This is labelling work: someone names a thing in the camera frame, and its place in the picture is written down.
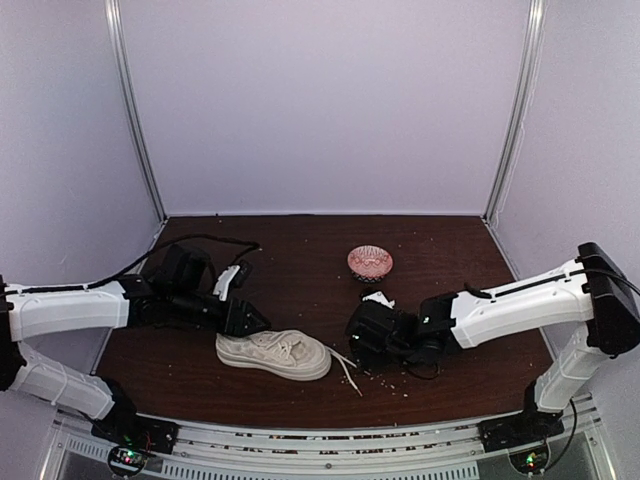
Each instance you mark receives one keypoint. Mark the aluminium front rail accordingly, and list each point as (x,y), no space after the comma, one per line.
(444,450)

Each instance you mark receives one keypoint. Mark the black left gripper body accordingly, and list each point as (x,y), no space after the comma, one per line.
(185,309)

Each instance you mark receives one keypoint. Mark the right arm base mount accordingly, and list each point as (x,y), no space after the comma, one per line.
(525,436)

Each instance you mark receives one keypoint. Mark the aluminium frame rail left side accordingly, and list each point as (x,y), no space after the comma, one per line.
(153,241)

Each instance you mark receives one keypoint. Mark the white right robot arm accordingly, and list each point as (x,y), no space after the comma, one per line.
(589,291)

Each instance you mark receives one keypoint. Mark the aluminium frame post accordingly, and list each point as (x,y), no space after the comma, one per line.
(522,97)
(117,38)

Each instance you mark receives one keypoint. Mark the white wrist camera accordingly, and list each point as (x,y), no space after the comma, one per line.
(224,281)
(379,297)

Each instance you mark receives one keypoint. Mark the aluminium frame post back right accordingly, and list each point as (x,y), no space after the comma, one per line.
(522,97)

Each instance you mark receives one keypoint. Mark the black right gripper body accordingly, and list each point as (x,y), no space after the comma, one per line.
(376,361)

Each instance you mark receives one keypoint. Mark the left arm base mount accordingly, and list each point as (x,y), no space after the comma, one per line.
(136,438)

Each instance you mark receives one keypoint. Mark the red patterned bowl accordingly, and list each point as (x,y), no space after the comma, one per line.
(369,263)

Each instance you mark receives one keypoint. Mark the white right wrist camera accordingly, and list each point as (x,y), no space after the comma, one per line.
(379,297)

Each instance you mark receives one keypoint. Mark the white canvas sneaker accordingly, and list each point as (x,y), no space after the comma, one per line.
(289,354)

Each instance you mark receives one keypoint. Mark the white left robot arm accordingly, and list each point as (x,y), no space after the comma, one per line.
(125,301)

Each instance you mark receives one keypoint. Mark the aluminium frame post back left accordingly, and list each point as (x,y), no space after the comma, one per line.
(117,38)

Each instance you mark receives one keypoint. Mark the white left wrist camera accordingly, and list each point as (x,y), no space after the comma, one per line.
(224,281)

